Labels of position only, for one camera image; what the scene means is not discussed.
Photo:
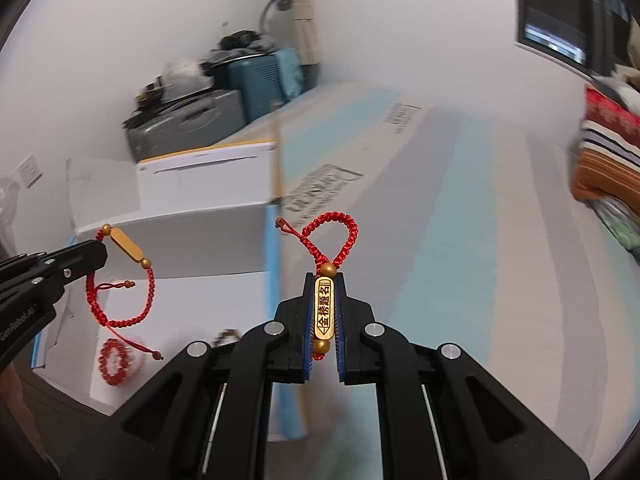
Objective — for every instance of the teal suitcase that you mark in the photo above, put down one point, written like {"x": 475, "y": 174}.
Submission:
{"x": 260, "y": 85}

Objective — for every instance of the blue striped mattress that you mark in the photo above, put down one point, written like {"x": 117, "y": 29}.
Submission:
{"x": 450, "y": 210}

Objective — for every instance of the dark window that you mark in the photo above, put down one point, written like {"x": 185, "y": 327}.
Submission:
{"x": 555, "y": 5}

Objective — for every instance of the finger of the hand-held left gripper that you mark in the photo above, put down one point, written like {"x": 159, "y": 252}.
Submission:
{"x": 55, "y": 254}
{"x": 70, "y": 267}

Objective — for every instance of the white plastic bag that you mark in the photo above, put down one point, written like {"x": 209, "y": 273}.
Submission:
{"x": 185, "y": 72}

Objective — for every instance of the white wall socket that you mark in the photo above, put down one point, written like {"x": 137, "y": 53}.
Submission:
{"x": 30, "y": 170}

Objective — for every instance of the beige curtain strip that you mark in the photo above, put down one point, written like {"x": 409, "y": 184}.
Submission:
{"x": 306, "y": 10}

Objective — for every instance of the striped folded blanket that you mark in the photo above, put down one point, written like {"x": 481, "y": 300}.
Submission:
{"x": 610, "y": 150}

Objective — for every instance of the grey suitcase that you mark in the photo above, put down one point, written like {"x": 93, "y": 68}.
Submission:
{"x": 185, "y": 125}

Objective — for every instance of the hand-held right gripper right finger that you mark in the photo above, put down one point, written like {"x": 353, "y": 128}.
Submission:
{"x": 341, "y": 332}

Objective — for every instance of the floral quilt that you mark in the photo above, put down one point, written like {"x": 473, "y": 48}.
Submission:
{"x": 620, "y": 230}

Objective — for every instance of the white cardboard box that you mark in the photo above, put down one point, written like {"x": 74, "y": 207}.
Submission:
{"x": 200, "y": 250}

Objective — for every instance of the black bag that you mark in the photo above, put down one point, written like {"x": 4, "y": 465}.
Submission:
{"x": 240, "y": 45}

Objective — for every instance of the blue desk lamp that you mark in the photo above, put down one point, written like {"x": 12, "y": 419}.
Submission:
{"x": 280, "y": 0}

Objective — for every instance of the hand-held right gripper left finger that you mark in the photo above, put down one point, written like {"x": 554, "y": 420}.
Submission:
{"x": 309, "y": 332}

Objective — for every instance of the clear plastic bag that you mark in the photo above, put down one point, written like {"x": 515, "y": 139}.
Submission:
{"x": 7, "y": 205}

